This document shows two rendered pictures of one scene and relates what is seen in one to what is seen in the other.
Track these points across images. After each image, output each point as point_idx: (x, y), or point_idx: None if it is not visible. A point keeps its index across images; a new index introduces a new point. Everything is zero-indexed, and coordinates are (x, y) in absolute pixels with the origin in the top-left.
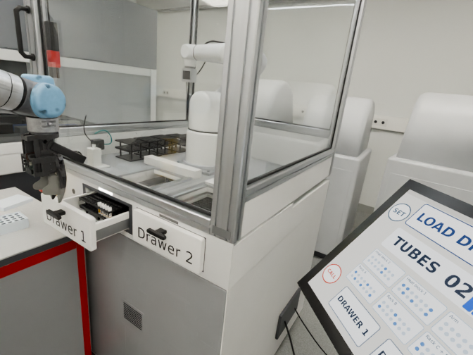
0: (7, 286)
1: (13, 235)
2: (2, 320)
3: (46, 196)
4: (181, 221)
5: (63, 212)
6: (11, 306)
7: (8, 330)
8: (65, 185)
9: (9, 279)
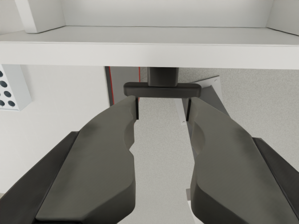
0: (115, 85)
1: (37, 71)
2: (124, 78)
3: (36, 63)
4: None
5: (178, 68)
6: (121, 73)
7: (127, 70)
8: (268, 149)
9: (113, 85)
